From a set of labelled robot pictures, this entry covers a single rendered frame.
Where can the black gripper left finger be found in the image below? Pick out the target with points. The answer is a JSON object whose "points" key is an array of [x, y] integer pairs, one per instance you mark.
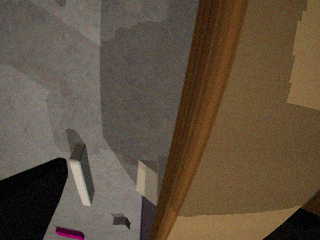
{"points": [[29, 199]]}

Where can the small magenta block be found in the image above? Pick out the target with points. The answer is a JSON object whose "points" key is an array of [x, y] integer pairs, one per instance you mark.
{"points": [[67, 232]]}

